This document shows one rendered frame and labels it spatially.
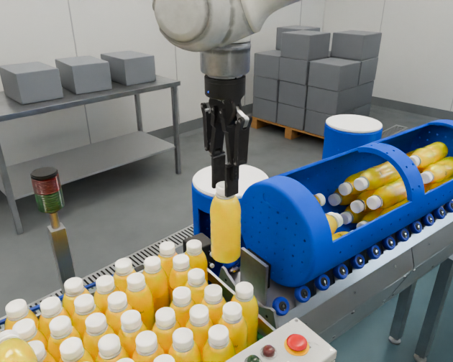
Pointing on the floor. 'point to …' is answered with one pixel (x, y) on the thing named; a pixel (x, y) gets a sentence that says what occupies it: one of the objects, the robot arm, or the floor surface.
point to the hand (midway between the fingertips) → (224, 175)
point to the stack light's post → (61, 254)
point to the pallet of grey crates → (313, 78)
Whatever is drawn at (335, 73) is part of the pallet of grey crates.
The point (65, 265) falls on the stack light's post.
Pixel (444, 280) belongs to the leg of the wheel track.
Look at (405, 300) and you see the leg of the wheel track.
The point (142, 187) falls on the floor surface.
